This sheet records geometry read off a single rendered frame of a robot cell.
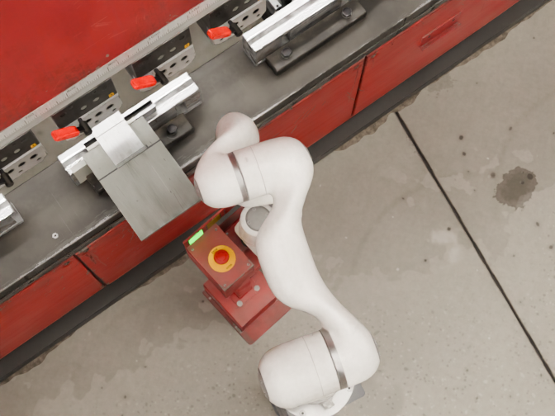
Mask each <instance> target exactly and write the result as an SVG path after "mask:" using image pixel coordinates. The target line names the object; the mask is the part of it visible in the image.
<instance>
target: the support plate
mask: <svg viewBox="0 0 555 416"><path fill-rule="evenodd" d="M129 126H130V128H131V129H132V130H133V131H134V132H135V134H136V135H137V137H138V138H139V139H140V141H141V143H142V144H143V145H144V146H145V145H146V144H147V145H148V147H149V146H150V145H152V144H153V143H155V142H156V141H158V140H159V137H158V136H157V135H156V134H155V132H154V131H153V130H152V128H151V127H150V126H149V124H148V122H147V121H146V120H145V118H144V117H143V116H142V117H140V118H139V119H137V120H136V121H134V122H132V123H131V124H129ZM145 147H146V146H145ZM146 148H147V147H146ZM82 158H83V159H84V161H85V162H86V164H87V165H88V166H89V167H90V169H91V170H92V172H93V173H94V175H95V176H96V178H97V180H99V179H101V178H102V177H104V176H106V175H107V174H108V173H110V172H111V171H113V170H114V169H116V165H115V164H114V163H113V162H112V160H111V159H110V157H109V156H108V155H107V153H106V152H105V150H104V149H103V148H102V146H101V145H98V146H96V147H95V148H93V149H91V150H90V151H88V152H87V153H85V154H84V155H83V156H82ZM100 183H101V184H102V186H103V187H104V189H105V190H106V192H107V194H108V195H109V196H110V198H111V199H112V200H113V201H114V203H115V204H116V206H117V208H118V209H119V210H120V212H121V213H122V214H123V215H124V217H125V218H126V220H127V222H128V223H129V224H130V226H131V228H132V229H133V230H134V231H135V233H136V234H137V236H138V237H139V238H140V240H141V241H143V240H145V239H147V238H148V237H149V236H150V235H151V234H153V233H155V232H156V231H158V230H159V229H161V228H163V227H164V226H165V225H166V224H168V223H169V222H171V221H172V220H174V219H176V218H177V217H178V216H180V215H181V214H182V213H184V212H185V211H187V210H189V209H190V208H191V207H193V206H194V205H196V204H197V203H198V202H200V201H201V199H200V198H199V196H198V195H197V192H196V189H195V187H194V186H193V185H192V183H191V181H190V180H189V179H188V177H187V176H186V174H185V173H184V172H183V170H182V169H181V168H180V167H179V165H178V164H177V162H176V161H175V160H174V158H173V156H172V155H171V154H170V152H169V151H168V150H167V149H166V147H165V146H164V144H163V143H162V142H161V140H160V141H159V142H158V143H157V144H155V145H153V146H152V147H150V148H149V149H147V150H145V151H144V152H143V153H142V154H140V155H138V156H137V157H135V158H133V159H132V160H131V161H130V162H128V163H126V164H125V165H123V166H122V167H120V168H118V169H117V170H116V171H115V172H113V173H111V174H110V175H108V176H107V177H105V178H103V179H102V180H101V181H100Z"/></svg>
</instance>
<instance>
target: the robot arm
mask: <svg viewBox="0 0 555 416"><path fill-rule="evenodd" d="M313 172H314V167H313V162H312V157H311V155H310V153H309V151H308V149H307V147H306V146H305V145H304V144H303V143H302V142H300V141H299V140H297V139H294V138H292V137H286V136H284V137H277V138H273V139H268V140H265V141H263V142H260V141H259V131H258V129H257V126H256V125H255V124H254V122H253V121H252V120H251V119H250V118H249V117H248V116H246V115H245V114H242V113H239V112H230V113H227V114H225V115H224V116H222V117H221V119H220V120H219V122H218V124H217V127H216V141H215V142H214V143H213V144H212V145H211V146H210V147H209V148H208V149H207V150H206V151H205V153H204V154H203V155H202V157H201V158H200V160H199V162H198V164H197V167H196V170H195V174H194V187H195V189H196V192H197V195H198V196H199V198H200V199H201V201H203V202H204V203H205V204H207V205H208V206H210V207H214V208H226V207H230V206H235V205H239V206H243V207H244V209H243V210H242V212H241V215H240V221H239V222H238V223H237V225H236V226H235V232H236V233H237V235H238V236H239V237H240V238H241V239H242V240H243V241H244V243H245V244H246V245H247V246H248V247H249V248H250V249H251V250H252V252H253V253H254V254H255V255H256V256H258V260H259V263H260V266H261V268H262V271H263V274H264V277H265V279H266V281H267V283H268V286H269V288H270V290H271V291H272V293H273V294H274V295H275V296H276V297H277V298H278V299H279V300H280V301H281V302H282V303H283V304H285V305H287V306H289V307H291V308H293V309H296V310H300V311H304V312H306V313H308V314H312V315H313V316H315V317H316V318H317V319H318V320H319V321H320V323H321V326H322V327H321V330H318V331H316V332H314V333H309V334H307V335H305V336H302V337H299V338H296V339H293V340H291V341H288V342H286V343H282V344H280V345H277V346H276V347H273V348H271V349H269V350H268V351H267V352H266V353H264V355H263V356H262V358H261V360H260V362H259V367H258V376H259V383H260V385H261V388H262V390H263V392H264V395H265V397H266V398H268V400H269V401H270V402H271V403H273V404H275V405H276V406H278V407H280V408H284V409H286V410H288V411H289V412H290V413H291V414H294V415H296V416H332V415H334V414H336V413H337V412H339V411H340V410H341V409H342V408H343V407H344V406H345V405H346V403H347V402H348V401H349V398H350V396H351V394H352V393H353V388H354V385H356V384H358V383H361V382H363V381H365V380H367V379H368V378H369V377H371V376H372V375H373V374H374V373H375V372H376V370H377V369H378V366H379V363H380V356H381V355H380V352H379V349H378V346H377V342H376V341H375V339H374V337H373V336H372V335H371V332H370V331H368V330H367V329H366V327H365V326H364V325H363V324H362V323H361V322H360V321H359V320H358V319H357V318H355V317H354V316H353V315H352V314H351V313H350V312H349V311H348V310H347V309H346V308H344V307H343V306H342V305H341V304H340V303H339V301H338V300H337V299H336V298H335V297H334V296H333V294H332V293H331V292H330V290H329V289H328V287H327V286H326V284H325V283H324V282H323V280H322V278H321V276H320V274H319V272H318V270H317V268H316V265H315V262H314V260H313V257H312V255H311V251H310V249H309V246H308V243H307V241H306V236H305V234H304V231H303V228H302V223H301V217H302V208H303V205H304V202H305V199H306V195H307V192H308V190H309V188H310V185H311V181H312V178H313Z"/></svg>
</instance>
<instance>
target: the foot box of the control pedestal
mask: <svg viewBox="0 0 555 416"><path fill-rule="evenodd" d="M252 279H253V280H254V281H255V282H256V283H257V284H258V285H259V286H260V287H261V289H260V290H259V291H258V292H257V293H256V294H255V295H254V296H252V297H251V298H250V299H249V300H248V301H247V302H246V303H245V304H243V305H242V306H241V307H240V308H239V307H238V306H237V305H236V304H235V302H234V301H233V300H232V299H231V298H230V297H228V298H225V297H224V296H223V295H222V294H221V292H220V291H219V290H218V289H217V288H216V287H215V286H214V284H213V283H212V282H211V281H210V280H208V281H206V282H205V283H204V284H203V286H204V289H205V290H204V291H203V292H202V293H203V295H204V296H205V297H206V298H207V299H208V300H209V301H210V302H211V303H212V304H213V305H214V306H215V307H216V309H217V310H218V311H219V312H220V313H221V314H222V315H223V317H224V318H225V319H226V320H227V321H228V322H229V323H230V325H231V326H232V327H233V328H234V329H235V330H236V331H237V332H238V334H239V335H240V336H241V337H242V338H243V339H244V340H245V342H246V343H247V344H248V345H252V344H253V343H254V342H255V341H257V340H258V339H259V338H260V337H261V336H262V335H263V334H264V333H266V332H267V331H268V330H269V329H270V328H271V327H272V326H273V325H274V324H275V323H276V322H277V321H278V320H280V318H281V317H283V316H284V315H285V314H286V313H287V312H288V311H289V310H290V309H291V307H289V306H287V305H285V304H283V303H282V302H281V301H280V300H279V299H278V298H277V297H276V296H275V295H274V294H273V293H272V291H271V290H270V288H269V286H268V283H267V281H266V279H265V277H264V274H263V273H262V272H261V271H260V270H258V271H257V272H255V273H254V274H253V275H252Z"/></svg>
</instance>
